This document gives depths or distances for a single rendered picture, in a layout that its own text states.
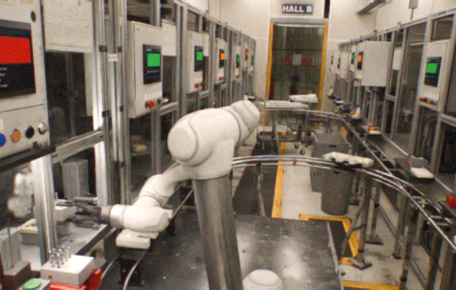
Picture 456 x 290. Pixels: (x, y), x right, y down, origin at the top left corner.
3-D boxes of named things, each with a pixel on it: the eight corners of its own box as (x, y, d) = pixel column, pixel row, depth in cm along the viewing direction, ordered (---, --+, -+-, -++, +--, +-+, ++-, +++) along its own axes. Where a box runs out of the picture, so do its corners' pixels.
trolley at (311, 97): (318, 143, 780) (323, 96, 757) (290, 143, 780) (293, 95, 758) (310, 136, 862) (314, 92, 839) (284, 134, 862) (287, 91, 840)
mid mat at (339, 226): (367, 266, 317) (368, 265, 317) (300, 259, 325) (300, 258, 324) (349, 219, 413) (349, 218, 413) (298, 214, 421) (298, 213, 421)
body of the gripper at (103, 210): (117, 222, 153) (96, 219, 154) (117, 202, 151) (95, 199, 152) (109, 229, 146) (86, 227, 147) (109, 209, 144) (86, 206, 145)
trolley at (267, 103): (260, 155, 671) (264, 100, 648) (254, 148, 724) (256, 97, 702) (308, 155, 685) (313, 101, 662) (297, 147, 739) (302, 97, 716)
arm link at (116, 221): (131, 202, 151) (117, 200, 152) (122, 210, 142) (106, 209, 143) (132, 223, 153) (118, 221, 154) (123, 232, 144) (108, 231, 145)
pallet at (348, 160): (323, 165, 325) (324, 153, 322) (331, 162, 335) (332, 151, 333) (365, 174, 302) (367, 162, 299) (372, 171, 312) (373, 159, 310)
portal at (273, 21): (319, 129, 945) (329, 18, 883) (264, 126, 964) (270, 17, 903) (319, 128, 954) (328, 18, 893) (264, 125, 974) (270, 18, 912)
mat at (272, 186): (278, 255, 331) (278, 254, 331) (211, 248, 340) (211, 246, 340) (286, 132, 894) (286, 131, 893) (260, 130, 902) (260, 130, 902)
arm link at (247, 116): (214, 125, 129) (190, 131, 117) (249, 89, 119) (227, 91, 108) (237, 156, 126) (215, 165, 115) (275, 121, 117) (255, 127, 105)
